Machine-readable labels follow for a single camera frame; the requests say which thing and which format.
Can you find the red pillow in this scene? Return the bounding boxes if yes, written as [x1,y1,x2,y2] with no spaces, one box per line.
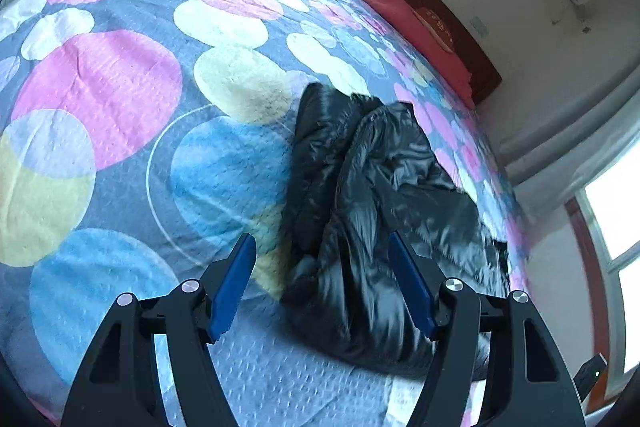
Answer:
[357,0,477,108]

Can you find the window with wooden sill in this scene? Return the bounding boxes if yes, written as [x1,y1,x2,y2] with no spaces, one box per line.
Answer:
[565,167,640,413]

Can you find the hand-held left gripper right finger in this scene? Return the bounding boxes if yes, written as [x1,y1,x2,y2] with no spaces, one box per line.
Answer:
[387,229,586,427]

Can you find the black puffer jacket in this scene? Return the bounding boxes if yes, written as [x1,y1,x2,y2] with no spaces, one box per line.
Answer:
[280,82,512,380]

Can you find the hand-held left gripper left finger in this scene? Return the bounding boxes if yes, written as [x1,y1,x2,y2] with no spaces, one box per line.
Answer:
[60,232,258,427]

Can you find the circle-patterned bedspread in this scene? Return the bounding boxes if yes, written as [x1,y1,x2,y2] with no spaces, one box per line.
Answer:
[0,0,531,427]

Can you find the wooden headboard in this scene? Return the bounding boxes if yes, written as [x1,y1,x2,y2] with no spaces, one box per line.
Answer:
[377,0,503,108]

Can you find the long grey curtain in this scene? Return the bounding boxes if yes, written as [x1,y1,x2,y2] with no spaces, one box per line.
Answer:
[500,72,640,190]

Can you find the small embroidered cushion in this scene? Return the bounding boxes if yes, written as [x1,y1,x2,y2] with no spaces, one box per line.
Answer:
[414,4,457,54]

